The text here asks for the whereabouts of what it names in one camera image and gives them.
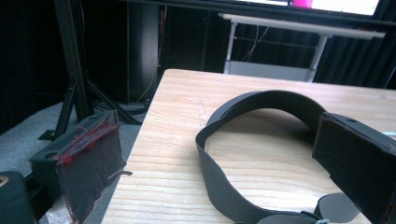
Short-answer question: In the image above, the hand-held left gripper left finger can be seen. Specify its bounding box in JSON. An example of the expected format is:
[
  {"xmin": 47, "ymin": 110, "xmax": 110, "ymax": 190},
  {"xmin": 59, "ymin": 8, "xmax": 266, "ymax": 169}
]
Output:
[{"xmin": 28, "ymin": 109, "xmax": 134, "ymax": 224}]

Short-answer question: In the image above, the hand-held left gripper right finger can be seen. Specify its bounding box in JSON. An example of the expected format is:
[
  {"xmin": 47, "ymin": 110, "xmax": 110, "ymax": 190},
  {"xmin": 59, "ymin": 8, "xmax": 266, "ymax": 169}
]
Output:
[{"xmin": 312, "ymin": 111, "xmax": 396, "ymax": 224}]

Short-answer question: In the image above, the black belt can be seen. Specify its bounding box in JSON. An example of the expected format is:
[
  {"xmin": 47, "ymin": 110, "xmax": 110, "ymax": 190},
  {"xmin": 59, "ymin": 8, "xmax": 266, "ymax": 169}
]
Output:
[{"xmin": 194, "ymin": 90, "xmax": 362, "ymax": 224}]

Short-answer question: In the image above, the black metal stand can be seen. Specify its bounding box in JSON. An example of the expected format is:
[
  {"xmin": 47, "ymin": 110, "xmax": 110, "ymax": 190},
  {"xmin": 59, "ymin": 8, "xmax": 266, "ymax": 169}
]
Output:
[{"xmin": 38, "ymin": 0, "xmax": 143, "ymax": 142}]

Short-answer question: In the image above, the monitor screen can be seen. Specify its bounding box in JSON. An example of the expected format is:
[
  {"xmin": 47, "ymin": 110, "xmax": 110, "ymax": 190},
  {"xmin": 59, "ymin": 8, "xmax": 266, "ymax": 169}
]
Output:
[{"xmin": 236, "ymin": 0, "xmax": 382, "ymax": 17}]

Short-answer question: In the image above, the white metal-frame table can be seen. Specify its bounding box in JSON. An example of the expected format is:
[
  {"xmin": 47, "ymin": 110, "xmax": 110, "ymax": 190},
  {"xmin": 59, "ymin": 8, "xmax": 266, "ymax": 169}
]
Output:
[{"xmin": 218, "ymin": 12, "xmax": 387, "ymax": 84}]

